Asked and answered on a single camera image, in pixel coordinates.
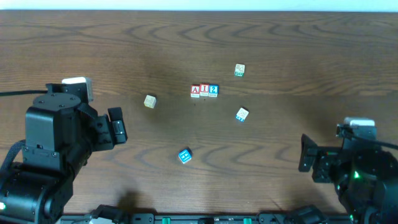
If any red letter A block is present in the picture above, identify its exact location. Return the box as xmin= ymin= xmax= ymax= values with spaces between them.
xmin=190 ymin=85 xmax=200 ymax=98

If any red letter I block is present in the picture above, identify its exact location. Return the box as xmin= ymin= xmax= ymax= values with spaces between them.
xmin=200 ymin=83 xmax=210 ymax=96

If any blue number 2 block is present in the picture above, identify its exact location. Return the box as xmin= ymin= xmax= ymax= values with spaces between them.
xmin=208 ymin=85 xmax=219 ymax=98

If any white picture block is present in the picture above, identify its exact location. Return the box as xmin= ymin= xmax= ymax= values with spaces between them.
xmin=234 ymin=63 xmax=245 ymax=77

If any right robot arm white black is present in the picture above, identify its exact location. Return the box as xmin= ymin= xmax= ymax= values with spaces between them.
xmin=298 ymin=124 xmax=397 ymax=223

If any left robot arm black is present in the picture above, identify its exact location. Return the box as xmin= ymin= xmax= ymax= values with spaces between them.
xmin=1 ymin=82 xmax=127 ymax=223

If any cream plain block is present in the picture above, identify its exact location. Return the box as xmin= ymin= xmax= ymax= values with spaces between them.
xmin=144 ymin=95 xmax=157 ymax=109

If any blue letter H block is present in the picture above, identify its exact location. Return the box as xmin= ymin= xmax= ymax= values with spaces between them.
xmin=178 ymin=149 xmax=192 ymax=164

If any white block blue edge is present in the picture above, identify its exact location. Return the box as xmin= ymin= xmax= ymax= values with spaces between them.
xmin=236 ymin=108 xmax=249 ymax=122

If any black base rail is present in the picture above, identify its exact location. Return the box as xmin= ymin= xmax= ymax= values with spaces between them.
xmin=58 ymin=205 xmax=353 ymax=224

